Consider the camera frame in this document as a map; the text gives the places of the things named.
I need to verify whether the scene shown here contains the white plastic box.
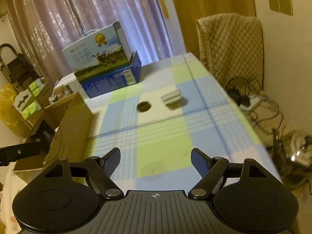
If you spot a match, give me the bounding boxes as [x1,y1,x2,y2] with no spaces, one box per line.
[161,90,181,105]

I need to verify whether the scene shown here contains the black shaver box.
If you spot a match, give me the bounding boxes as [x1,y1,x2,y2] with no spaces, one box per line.
[30,120,55,153]

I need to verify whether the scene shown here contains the yellow plastic bag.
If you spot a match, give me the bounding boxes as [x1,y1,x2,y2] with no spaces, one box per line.
[0,83,24,137]

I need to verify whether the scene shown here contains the open brown cardboard box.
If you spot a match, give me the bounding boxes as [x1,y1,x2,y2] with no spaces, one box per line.
[13,92,93,173]

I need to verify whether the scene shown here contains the tissue packs cardboard box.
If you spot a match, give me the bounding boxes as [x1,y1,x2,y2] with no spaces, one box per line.
[13,77,53,121]

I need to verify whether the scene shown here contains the checked tablecloth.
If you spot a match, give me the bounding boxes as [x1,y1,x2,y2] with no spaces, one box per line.
[85,53,278,191]

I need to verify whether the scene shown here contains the white power strip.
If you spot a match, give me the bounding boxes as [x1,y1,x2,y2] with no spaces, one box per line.
[239,96,261,110]

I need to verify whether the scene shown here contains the steel kettle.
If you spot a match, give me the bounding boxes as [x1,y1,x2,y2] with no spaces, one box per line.
[271,129,311,190]

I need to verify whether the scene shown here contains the black folding cart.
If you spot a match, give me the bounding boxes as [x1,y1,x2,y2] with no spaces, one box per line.
[0,43,40,93]

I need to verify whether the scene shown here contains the white appliance box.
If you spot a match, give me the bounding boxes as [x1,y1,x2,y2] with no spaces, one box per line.
[53,73,88,99]

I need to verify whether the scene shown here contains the blue flat box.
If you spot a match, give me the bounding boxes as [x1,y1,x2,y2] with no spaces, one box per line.
[82,51,142,98]

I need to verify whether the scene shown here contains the milk carton gift box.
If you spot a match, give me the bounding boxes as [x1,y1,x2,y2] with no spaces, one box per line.
[62,21,132,84]

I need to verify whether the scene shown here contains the quilted beige chair cover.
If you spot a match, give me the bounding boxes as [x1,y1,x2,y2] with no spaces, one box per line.
[196,13,264,90]

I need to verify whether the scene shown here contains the purple curtain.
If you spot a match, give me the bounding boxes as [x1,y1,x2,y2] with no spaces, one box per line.
[5,0,173,81]

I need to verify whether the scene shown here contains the wooden door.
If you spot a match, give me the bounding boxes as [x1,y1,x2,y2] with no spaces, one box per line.
[173,0,256,58]

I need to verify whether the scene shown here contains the dark hair tie ring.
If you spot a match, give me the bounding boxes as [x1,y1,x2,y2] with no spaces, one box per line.
[136,101,152,113]

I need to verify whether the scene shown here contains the wall power sockets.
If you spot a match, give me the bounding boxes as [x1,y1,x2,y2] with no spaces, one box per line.
[268,0,293,16]

